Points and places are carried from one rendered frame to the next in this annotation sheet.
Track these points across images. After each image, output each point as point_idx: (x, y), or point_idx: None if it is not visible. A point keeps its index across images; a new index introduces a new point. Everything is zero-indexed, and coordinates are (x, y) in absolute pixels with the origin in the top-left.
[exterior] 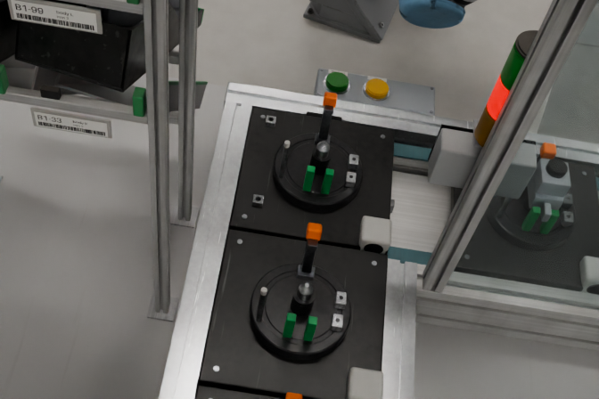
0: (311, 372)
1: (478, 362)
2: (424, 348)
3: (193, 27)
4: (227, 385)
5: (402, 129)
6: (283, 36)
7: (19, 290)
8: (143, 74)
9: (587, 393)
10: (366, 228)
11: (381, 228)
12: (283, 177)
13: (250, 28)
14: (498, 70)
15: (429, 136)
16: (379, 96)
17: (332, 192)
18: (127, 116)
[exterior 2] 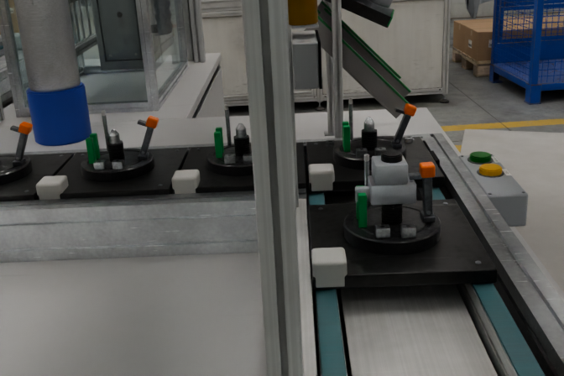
0: (198, 169)
1: (251, 286)
2: (258, 262)
3: None
4: (188, 153)
5: (453, 185)
6: (561, 184)
7: None
8: None
9: (228, 350)
10: (319, 164)
11: (322, 168)
12: (351, 140)
13: (551, 173)
14: None
15: (458, 197)
16: (480, 170)
17: (347, 154)
18: None
